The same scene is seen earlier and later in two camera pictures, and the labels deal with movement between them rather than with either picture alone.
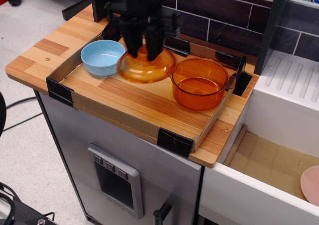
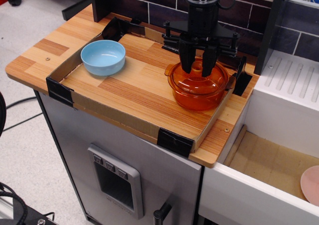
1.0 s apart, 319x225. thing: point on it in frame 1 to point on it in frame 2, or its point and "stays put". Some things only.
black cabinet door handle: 160,215 stays put
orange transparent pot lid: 140,69 to 194,82
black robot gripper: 144,5 to 203,27
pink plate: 309,184 stays put
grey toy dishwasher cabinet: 121,177 stays put
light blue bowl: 100,57 stays put
